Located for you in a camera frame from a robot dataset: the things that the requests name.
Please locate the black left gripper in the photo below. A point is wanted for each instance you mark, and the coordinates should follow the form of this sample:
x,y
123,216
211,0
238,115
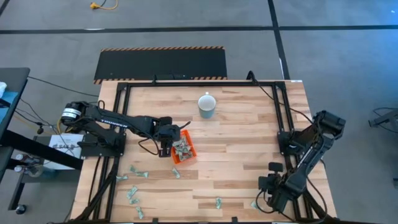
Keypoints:
x,y
168,132

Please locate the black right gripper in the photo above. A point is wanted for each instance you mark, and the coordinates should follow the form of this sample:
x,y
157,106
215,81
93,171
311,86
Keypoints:
x,y
281,188

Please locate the orange plastic basket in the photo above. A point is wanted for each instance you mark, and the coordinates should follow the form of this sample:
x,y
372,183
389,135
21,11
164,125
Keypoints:
x,y
174,157

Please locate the green white packet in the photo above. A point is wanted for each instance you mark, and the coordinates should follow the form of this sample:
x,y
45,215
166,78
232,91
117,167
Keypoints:
x,y
142,174
132,192
255,205
178,151
133,169
140,212
187,154
176,173
182,140
121,178
134,201
218,203

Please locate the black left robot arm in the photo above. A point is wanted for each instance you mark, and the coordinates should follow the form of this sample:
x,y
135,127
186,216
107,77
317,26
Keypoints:
x,y
109,119

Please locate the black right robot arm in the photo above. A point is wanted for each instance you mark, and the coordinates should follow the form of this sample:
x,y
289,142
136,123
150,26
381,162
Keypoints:
x,y
311,155

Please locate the teal ceramic mug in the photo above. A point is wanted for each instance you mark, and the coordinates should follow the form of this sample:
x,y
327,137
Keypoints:
x,y
206,104

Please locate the black hazard striped floor mat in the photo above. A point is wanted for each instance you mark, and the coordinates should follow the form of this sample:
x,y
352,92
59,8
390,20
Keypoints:
x,y
155,63

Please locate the white paper sign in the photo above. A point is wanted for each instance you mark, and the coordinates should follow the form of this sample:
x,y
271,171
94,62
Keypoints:
x,y
60,141

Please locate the black stand leg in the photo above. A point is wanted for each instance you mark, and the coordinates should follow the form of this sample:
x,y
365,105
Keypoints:
x,y
385,119

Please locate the clear plastic bottle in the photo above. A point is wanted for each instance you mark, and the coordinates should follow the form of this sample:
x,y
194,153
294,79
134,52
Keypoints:
x,y
24,158
29,171

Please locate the black caster wheel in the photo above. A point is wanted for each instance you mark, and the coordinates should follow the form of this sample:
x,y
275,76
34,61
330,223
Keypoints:
x,y
20,209

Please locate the blue box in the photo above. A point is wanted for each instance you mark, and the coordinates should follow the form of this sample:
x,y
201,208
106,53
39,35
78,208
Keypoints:
x,y
7,105

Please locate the black side table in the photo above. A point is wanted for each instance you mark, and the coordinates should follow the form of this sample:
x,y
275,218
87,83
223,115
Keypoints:
x,y
15,77

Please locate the white cloth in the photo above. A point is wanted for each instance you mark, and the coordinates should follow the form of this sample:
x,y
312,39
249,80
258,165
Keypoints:
x,y
2,88

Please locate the black aluminium table frame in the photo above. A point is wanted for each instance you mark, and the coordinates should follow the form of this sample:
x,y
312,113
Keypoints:
x,y
217,84

